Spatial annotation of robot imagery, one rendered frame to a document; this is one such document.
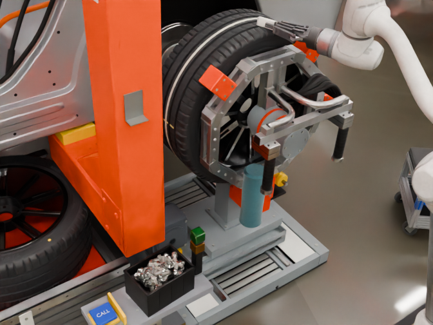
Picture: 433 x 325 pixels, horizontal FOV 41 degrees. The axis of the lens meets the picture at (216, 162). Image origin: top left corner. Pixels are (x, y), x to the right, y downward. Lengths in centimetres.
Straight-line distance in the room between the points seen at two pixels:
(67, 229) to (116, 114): 69
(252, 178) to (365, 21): 67
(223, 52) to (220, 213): 89
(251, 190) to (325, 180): 123
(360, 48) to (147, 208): 87
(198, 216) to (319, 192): 83
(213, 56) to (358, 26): 49
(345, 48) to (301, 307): 122
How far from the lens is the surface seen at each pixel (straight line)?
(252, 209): 216
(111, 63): 159
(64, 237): 220
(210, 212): 264
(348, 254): 289
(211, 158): 204
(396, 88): 429
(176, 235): 238
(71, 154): 228
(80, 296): 222
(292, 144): 205
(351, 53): 192
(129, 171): 182
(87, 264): 241
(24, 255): 217
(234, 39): 202
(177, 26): 246
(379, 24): 182
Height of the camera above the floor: 205
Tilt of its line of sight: 38 degrees down
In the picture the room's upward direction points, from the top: 3 degrees clockwise
